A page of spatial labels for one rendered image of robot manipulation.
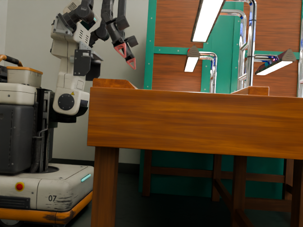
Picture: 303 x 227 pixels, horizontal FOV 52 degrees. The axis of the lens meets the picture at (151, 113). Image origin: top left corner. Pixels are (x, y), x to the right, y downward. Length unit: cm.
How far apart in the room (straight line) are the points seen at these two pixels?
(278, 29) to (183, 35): 80
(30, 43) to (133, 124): 319
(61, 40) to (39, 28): 190
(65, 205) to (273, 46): 206
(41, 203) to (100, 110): 109
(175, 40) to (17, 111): 146
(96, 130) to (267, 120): 45
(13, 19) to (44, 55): 57
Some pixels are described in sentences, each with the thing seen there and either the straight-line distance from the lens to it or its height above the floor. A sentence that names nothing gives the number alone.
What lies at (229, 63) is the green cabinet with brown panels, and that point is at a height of 115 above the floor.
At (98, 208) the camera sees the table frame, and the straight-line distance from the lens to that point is 92.
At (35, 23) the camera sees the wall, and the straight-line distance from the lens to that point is 396.
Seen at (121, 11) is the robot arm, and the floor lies 139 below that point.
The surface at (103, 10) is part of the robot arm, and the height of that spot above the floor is 125.
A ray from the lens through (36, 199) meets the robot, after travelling 185.
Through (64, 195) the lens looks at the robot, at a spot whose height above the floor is 21.
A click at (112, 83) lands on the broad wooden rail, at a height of 75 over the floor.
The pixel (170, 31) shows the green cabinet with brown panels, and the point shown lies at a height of 140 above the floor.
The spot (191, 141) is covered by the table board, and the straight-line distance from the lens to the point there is 81.
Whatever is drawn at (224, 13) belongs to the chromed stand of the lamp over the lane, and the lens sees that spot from 134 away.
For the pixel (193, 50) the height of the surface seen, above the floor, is 108.
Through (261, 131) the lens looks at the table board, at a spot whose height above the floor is 65.
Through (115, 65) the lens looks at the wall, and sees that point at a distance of 356.
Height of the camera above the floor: 67
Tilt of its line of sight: level
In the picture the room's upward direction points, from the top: 3 degrees clockwise
